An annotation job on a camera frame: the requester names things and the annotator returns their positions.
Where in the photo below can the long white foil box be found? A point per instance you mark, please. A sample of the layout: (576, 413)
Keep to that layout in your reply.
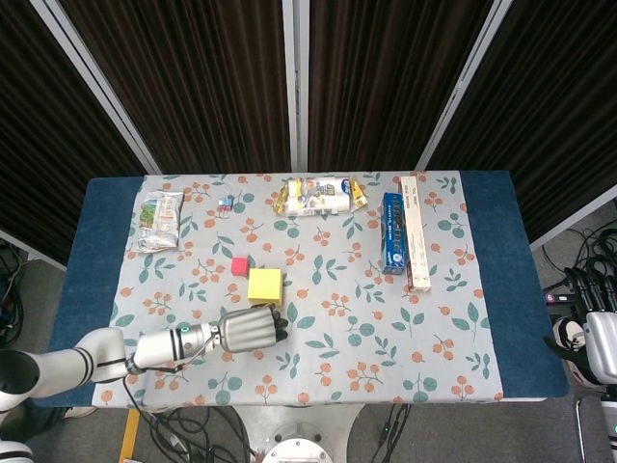
(415, 231)

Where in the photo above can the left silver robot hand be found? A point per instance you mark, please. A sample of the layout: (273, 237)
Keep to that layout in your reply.
(250, 330)

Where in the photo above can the pink binder clip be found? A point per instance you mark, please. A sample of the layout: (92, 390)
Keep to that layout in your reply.
(223, 210)

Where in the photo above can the dark ribbed partition panel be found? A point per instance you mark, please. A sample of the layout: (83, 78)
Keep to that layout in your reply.
(193, 72)
(385, 72)
(29, 120)
(554, 96)

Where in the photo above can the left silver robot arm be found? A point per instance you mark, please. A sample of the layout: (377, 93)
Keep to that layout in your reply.
(154, 347)

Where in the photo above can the silver snack bag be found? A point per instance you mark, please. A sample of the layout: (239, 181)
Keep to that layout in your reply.
(159, 222)

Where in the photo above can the dark blue table mat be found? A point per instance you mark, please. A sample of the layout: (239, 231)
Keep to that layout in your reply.
(506, 289)

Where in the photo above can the blue cling film box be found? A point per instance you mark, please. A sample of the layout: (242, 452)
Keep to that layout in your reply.
(395, 231)

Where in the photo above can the white plastic bag roll pack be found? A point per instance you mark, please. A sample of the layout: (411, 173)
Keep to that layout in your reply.
(318, 198)

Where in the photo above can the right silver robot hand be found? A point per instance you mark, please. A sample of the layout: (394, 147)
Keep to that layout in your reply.
(600, 337)

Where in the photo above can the blue binder clip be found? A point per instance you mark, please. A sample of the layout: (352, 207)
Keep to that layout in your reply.
(228, 200)

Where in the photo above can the round silver robot base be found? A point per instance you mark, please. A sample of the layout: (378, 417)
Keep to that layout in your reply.
(299, 448)

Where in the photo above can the white partition post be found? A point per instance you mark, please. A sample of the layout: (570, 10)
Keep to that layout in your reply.
(458, 87)
(96, 87)
(295, 72)

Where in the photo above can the large yellow cube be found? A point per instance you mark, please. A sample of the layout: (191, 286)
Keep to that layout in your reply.
(264, 284)

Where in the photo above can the floral printed tablecloth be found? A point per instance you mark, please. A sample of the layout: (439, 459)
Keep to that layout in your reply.
(337, 337)

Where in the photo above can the small red cube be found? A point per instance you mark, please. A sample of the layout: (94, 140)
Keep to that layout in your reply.
(239, 266)

